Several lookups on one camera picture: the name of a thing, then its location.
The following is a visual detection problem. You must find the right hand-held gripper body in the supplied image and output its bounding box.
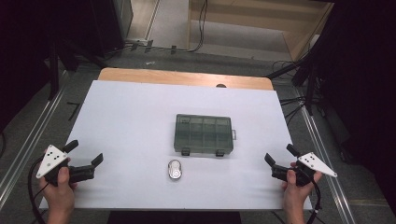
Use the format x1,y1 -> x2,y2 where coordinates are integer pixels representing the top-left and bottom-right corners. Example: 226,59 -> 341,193
271,151 -> 338,188

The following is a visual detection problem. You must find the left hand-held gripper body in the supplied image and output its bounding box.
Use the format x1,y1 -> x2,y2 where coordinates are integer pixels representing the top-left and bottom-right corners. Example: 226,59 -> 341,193
35,144 -> 96,188

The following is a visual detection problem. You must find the green translucent plastic compartment box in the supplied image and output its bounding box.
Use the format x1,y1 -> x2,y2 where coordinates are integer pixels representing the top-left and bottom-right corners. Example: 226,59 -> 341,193
173,113 -> 238,158

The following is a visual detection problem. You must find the white oval case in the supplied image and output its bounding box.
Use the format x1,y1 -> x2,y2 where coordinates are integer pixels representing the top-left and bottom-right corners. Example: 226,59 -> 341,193
167,159 -> 183,181

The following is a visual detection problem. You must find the person's left hand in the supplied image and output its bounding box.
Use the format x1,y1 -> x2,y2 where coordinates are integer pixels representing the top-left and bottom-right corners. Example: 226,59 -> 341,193
38,157 -> 78,216

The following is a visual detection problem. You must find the person's right hand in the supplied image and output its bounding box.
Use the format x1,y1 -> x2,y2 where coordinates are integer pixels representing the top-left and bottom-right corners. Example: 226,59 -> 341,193
281,161 -> 323,217

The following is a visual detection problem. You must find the white table board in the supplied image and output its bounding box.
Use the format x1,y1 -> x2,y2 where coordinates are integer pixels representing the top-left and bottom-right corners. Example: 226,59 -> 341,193
39,79 -> 313,211

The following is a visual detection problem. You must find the black tripod stand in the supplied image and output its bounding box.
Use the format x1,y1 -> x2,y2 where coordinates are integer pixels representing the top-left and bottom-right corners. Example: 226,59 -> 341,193
265,46 -> 321,117

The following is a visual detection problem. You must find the black metal stand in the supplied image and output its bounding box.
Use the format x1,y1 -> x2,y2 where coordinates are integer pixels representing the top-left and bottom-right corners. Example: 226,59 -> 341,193
46,38 -> 108,101

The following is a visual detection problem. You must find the black curtain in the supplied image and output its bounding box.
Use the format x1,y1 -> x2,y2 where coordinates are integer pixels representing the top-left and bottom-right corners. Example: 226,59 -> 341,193
311,0 -> 396,216
0,0 -> 125,133

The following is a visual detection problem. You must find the light wooden shelf unit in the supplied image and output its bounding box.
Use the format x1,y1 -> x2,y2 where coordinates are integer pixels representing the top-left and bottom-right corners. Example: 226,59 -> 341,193
186,0 -> 335,63

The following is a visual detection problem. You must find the grey cabinet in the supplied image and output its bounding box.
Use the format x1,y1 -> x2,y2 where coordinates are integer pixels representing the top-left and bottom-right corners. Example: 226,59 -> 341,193
112,0 -> 134,40

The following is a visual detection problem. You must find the aluminium floor rail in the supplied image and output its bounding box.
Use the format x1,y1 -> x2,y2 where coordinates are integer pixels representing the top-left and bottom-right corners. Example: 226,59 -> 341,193
293,88 -> 358,224
0,88 -> 68,210

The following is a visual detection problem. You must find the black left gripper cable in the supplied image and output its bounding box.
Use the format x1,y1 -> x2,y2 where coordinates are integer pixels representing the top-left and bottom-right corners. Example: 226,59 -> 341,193
27,157 -> 50,224

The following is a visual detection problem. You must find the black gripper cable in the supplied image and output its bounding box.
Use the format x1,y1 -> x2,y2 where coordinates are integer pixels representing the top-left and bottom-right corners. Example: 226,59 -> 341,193
306,179 -> 322,224
27,157 -> 50,224

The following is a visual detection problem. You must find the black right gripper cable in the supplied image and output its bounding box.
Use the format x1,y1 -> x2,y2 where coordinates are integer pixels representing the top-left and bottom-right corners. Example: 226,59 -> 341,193
306,179 -> 322,224

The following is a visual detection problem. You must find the bundle of black floor cables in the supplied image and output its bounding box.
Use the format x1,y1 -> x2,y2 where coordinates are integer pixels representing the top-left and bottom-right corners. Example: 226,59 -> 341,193
278,95 -> 307,127

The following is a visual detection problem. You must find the black hanging cable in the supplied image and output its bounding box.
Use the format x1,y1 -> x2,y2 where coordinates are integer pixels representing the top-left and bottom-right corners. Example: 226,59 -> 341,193
189,0 -> 209,53

